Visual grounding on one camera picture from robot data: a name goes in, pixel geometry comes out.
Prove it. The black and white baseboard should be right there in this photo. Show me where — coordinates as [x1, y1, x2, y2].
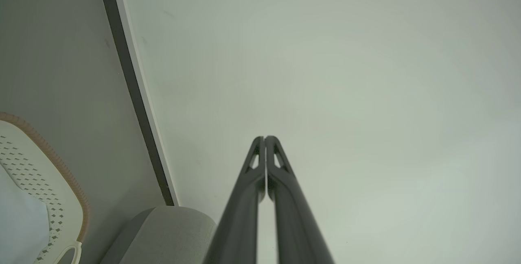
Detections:
[95, 0, 180, 207]

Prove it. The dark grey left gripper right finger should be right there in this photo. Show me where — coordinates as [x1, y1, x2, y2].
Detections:
[265, 135, 335, 264]

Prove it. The white perforated laundry basket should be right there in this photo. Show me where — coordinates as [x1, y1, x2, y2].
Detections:
[0, 112, 91, 264]

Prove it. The white cloth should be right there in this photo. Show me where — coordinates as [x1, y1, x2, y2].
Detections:
[0, 166, 51, 264]

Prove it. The grey fabric sofa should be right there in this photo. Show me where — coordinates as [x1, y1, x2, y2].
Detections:
[99, 205, 217, 264]

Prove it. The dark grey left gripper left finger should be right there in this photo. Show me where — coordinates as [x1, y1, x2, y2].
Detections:
[203, 136, 266, 264]

